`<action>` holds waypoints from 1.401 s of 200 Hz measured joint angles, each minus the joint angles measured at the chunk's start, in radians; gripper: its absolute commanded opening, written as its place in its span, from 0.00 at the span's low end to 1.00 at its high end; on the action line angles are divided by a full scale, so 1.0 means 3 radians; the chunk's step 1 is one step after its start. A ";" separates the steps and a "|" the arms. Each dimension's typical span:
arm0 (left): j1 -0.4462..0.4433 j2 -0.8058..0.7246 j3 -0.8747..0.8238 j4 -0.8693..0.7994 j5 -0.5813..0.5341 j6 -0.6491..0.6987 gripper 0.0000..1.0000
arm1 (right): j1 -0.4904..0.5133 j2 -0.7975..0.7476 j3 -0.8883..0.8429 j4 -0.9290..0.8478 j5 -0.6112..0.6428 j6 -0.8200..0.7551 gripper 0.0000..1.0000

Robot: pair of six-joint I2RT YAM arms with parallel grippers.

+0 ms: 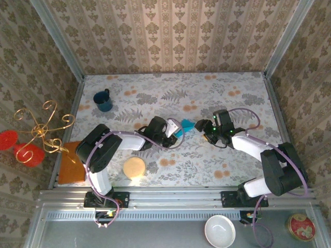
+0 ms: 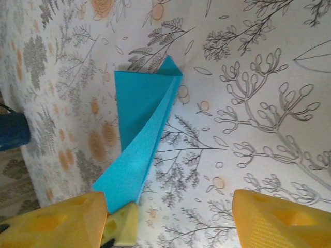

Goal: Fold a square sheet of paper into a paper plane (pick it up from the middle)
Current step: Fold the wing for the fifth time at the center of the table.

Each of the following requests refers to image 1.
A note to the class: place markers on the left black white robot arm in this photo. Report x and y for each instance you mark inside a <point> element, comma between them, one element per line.
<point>101,180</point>

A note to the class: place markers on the floral patterned tablecloth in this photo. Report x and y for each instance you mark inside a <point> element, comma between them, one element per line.
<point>194,165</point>

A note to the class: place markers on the round cork coaster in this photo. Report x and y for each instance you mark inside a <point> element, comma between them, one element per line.
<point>134,168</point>

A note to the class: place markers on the dark blue mug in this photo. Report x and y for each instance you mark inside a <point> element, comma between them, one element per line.
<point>103,102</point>

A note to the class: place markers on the small black circuit board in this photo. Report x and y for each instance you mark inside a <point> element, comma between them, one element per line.
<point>245,218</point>
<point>104,215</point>

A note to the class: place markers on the white bowl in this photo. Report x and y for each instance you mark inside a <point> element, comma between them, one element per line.
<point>219,231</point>

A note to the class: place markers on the brown wooden board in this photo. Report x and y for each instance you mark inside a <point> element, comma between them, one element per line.
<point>68,173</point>

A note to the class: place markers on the red round tin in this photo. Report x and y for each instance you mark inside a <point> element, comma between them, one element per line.
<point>302,228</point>

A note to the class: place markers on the red round ornament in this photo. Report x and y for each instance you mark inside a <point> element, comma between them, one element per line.
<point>33,155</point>
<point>7,139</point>

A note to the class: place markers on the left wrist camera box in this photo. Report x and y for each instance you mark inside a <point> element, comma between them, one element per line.
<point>173,127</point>

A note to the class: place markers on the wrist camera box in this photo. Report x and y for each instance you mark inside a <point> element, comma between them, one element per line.
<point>222,118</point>
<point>173,127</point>

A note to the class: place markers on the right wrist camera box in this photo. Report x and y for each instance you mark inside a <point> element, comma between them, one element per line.
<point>222,118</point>

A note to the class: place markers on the aluminium frame rail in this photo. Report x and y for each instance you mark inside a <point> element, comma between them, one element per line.
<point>175,196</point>

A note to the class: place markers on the aluminium side rail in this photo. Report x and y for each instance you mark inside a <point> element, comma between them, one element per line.
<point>75,103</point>
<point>284,129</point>

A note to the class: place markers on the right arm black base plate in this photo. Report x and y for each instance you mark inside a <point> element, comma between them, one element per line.
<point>228,200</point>

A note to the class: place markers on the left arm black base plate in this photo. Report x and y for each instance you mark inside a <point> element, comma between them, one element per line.
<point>121,200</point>

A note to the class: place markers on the aluminium corner post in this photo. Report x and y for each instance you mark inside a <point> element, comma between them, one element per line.
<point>285,38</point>
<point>60,38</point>

